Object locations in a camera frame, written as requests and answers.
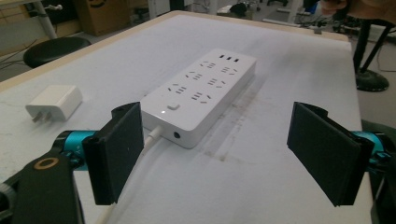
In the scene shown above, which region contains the brown cardboard box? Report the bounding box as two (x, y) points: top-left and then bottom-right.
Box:
(74, 0), (132, 37)

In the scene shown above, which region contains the white plug adapter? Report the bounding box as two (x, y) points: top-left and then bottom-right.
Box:
(24, 84), (84, 124)

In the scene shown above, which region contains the black round stool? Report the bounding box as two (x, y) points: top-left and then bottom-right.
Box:
(22, 36), (92, 69)

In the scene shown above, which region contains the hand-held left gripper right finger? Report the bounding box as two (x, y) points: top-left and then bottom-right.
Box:
(286, 101), (392, 207)

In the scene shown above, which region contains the white power strip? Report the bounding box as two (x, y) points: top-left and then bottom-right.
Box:
(139, 48), (258, 149)

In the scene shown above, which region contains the black stand base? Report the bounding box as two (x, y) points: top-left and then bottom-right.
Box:
(352, 18), (396, 92)

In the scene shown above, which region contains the white table leg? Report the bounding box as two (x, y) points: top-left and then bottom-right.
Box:
(32, 1), (59, 40)

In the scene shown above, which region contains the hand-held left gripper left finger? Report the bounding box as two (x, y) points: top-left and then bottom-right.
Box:
(53, 101), (146, 206)

